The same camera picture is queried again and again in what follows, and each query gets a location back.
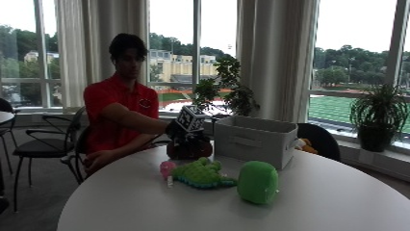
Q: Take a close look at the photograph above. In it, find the dark red soft toy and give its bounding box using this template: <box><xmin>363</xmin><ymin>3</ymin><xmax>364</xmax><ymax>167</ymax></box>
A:
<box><xmin>165</xmin><ymin>137</ymin><xmax>214</xmax><ymax>161</ymax></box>

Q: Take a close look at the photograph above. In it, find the black chair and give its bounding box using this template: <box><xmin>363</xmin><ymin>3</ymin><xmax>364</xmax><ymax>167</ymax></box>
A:
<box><xmin>58</xmin><ymin>125</ymin><xmax>171</xmax><ymax>186</ymax></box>
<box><xmin>11</xmin><ymin>106</ymin><xmax>87</xmax><ymax>213</ymax></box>
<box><xmin>0</xmin><ymin>97</ymin><xmax>21</xmax><ymax>152</ymax></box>
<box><xmin>295</xmin><ymin>122</ymin><xmax>342</xmax><ymax>163</ymax></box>

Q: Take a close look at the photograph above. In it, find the the person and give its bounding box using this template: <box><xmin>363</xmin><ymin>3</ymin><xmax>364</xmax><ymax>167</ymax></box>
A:
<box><xmin>81</xmin><ymin>32</ymin><xmax>207</xmax><ymax>178</ymax></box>

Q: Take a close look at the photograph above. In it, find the pink small soft toy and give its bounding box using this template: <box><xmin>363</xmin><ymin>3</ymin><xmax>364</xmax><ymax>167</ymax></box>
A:
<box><xmin>158</xmin><ymin>160</ymin><xmax>177</xmax><ymax>181</ymax></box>

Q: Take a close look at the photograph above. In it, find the green crocodile soft toy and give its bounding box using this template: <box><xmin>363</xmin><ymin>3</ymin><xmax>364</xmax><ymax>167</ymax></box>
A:
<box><xmin>170</xmin><ymin>156</ymin><xmax>238</xmax><ymax>190</ymax></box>

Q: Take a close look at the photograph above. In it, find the round white table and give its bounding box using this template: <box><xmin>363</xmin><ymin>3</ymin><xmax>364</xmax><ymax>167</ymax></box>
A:
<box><xmin>0</xmin><ymin>110</ymin><xmax>17</xmax><ymax>125</ymax></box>

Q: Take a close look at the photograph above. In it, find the white marker cube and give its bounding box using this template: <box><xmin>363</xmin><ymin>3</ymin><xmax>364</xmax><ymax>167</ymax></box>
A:
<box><xmin>175</xmin><ymin>104</ymin><xmax>207</xmax><ymax>133</ymax></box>

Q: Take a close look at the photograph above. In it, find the white curtain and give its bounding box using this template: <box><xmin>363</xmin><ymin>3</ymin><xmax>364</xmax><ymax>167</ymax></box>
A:
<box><xmin>51</xmin><ymin>0</ymin><xmax>151</xmax><ymax>114</ymax></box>
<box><xmin>235</xmin><ymin>0</ymin><xmax>320</xmax><ymax>124</ymax></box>

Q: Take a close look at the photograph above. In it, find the grey fabric storage box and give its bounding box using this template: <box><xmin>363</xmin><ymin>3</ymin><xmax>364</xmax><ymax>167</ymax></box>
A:
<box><xmin>212</xmin><ymin>115</ymin><xmax>299</xmax><ymax>170</ymax></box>

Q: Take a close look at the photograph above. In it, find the green round soft toy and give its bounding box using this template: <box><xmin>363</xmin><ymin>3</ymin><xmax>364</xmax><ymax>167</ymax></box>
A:
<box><xmin>235</xmin><ymin>160</ymin><xmax>280</xmax><ymax>205</ymax></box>

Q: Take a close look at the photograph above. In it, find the tall leafy potted plant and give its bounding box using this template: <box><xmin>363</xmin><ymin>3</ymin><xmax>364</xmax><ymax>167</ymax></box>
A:
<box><xmin>190</xmin><ymin>53</ymin><xmax>260</xmax><ymax>117</ymax></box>

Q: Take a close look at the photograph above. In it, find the orange soft toy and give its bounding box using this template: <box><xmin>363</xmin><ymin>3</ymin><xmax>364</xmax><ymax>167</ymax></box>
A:
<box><xmin>292</xmin><ymin>138</ymin><xmax>319</xmax><ymax>155</ymax></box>

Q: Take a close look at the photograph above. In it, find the bushy potted plant black pot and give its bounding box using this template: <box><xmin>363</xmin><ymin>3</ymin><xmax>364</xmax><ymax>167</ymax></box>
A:
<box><xmin>348</xmin><ymin>82</ymin><xmax>410</xmax><ymax>153</ymax></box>

